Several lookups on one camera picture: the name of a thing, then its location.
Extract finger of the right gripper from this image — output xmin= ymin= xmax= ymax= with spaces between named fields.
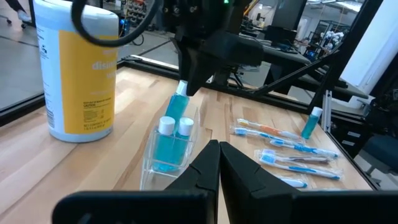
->
xmin=170 ymin=37 xmax=189 ymax=83
xmin=186 ymin=46 xmax=218 ymax=97

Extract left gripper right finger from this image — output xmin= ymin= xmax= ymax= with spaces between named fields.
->
xmin=220 ymin=141 xmax=398 ymax=224

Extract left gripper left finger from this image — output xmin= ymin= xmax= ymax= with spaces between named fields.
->
xmin=52 ymin=139 xmax=222 ymax=224

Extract blue white toothbrush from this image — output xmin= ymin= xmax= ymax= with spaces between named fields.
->
xmin=275 ymin=174 xmax=310 ymax=190
xmin=269 ymin=139 xmax=340 ymax=159
xmin=229 ymin=126 xmax=296 ymax=144
xmin=254 ymin=154 xmax=345 ymax=181

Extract purple white toothbrush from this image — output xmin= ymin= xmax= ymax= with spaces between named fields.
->
xmin=253 ymin=148 xmax=332 ymax=165

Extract orange white toothbrush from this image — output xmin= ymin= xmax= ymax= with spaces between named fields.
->
xmin=236 ymin=118 xmax=302 ymax=141

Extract clear acrylic organizer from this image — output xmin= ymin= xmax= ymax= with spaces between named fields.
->
xmin=139 ymin=104 xmax=200 ymax=191

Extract black work desk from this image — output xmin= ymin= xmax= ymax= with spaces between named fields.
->
xmin=239 ymin=30 xmax=369 ymax=100

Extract black monitor back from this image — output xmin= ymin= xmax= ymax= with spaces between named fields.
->
xmin=271 ymin=0 xmax=308 ymax=31

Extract black cabinet white labels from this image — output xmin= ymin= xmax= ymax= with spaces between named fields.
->
xmin=331 ymin=113 xmax=373 ymax=158

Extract silver aluminium extrusion piece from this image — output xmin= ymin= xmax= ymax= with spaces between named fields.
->
xmin=322 ymin=89 xmax=333 ymax=133

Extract person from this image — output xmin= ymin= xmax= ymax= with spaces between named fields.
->
xmin=5 ymin=0 xmax=32 ymax=23

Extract black metal rig frame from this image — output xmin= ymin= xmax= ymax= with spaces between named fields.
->
xmin=0 ymin=0 xmax=398 ymax=190

